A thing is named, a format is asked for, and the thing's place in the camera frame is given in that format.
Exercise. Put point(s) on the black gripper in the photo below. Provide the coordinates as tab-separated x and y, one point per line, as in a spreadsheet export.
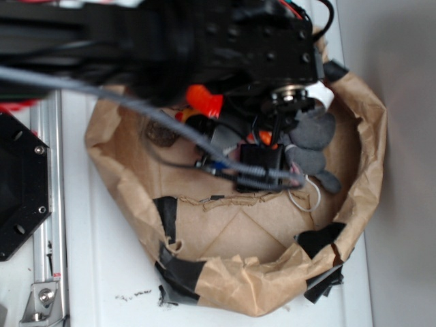
251	49

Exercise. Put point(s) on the brown paper bag bin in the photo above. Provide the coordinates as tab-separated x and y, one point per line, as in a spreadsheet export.
245	252

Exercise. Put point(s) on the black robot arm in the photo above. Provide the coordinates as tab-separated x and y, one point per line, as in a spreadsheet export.
166	51

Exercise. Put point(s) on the metal corner bracket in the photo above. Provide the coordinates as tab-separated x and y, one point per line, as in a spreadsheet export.
44	306

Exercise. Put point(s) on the white tray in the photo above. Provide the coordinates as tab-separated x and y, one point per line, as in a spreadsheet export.
112	281

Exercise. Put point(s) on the orange plastic toy carrot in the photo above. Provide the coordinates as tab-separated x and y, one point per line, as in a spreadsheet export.
262	139

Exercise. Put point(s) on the yellow rubber duck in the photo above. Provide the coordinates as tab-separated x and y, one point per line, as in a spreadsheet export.
183	115

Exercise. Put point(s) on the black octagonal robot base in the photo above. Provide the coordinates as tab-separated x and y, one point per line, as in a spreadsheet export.
25	202

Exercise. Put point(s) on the brown rock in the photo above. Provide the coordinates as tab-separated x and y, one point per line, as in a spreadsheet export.
160	135

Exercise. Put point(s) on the black square box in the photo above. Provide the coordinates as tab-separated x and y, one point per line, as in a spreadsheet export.
268	158

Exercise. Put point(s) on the grey plush mouse toy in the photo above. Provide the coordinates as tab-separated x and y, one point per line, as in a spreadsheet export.
305	149

